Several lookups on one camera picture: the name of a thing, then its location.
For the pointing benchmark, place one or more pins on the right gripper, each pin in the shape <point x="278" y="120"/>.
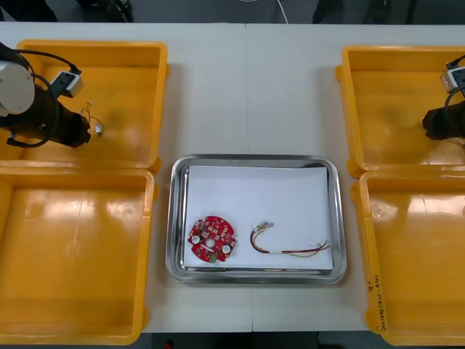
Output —
<point x="447" y="123"/>

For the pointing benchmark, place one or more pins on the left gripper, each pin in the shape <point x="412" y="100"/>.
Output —
<point x="72" y="129"/>

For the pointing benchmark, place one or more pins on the small metal solenoid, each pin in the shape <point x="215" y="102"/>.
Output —
<point x="98" y="130"/>

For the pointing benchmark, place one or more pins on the round red circuit board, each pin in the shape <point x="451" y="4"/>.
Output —
<point x="214" y="232"/>

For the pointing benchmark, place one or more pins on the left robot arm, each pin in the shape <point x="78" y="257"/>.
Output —
<point x="22" y="109"/>

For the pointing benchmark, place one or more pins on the black chair base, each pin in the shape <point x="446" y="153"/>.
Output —
<point x="116" y="11"/>

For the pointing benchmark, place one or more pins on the steel tray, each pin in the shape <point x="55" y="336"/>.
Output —
<point x="174" y="218"/>

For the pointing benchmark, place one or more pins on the yellow-orange plastic bin with handwriting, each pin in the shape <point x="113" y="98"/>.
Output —
<point x="417" y="283"/>

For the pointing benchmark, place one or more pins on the white sheet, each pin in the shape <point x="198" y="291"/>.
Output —
<point x="254" y="192"/>

